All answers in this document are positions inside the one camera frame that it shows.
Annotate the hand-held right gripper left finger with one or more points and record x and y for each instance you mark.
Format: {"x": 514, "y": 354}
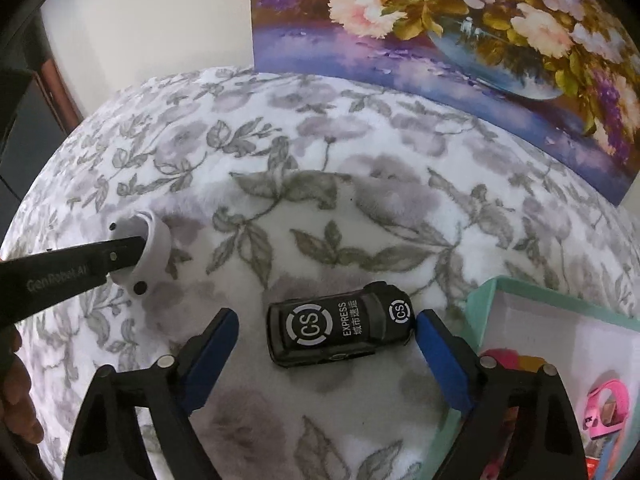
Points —
{"x": 210, "y": 360}

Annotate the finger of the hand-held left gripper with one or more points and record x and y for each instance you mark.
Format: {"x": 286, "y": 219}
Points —
{"x": 127, "y": 255}

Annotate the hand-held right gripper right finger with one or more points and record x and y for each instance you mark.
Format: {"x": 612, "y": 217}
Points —
{"x": 445, "y": 365}

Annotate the teal cardboard box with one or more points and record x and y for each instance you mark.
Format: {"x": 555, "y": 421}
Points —
{"x": 540, "y": 320}

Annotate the black toy van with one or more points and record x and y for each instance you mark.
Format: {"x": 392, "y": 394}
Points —
{"x": 330, "y": 325}

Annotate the person's left hand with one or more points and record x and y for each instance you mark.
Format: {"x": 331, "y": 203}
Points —
{"x": 17, "y": 400}

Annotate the toy dog with pink helmet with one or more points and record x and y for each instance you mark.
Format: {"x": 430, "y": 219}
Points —
{"x": 502, "y": 360}

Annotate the brown wooden furniture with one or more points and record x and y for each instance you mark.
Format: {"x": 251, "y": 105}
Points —
{"x": 60, "y": 90}

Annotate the grey floral blanket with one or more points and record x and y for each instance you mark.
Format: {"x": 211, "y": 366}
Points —
{"x": 300, "y": 135}

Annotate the floral painting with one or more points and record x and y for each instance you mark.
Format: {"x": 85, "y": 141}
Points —
{"x": 450, "y": 35}

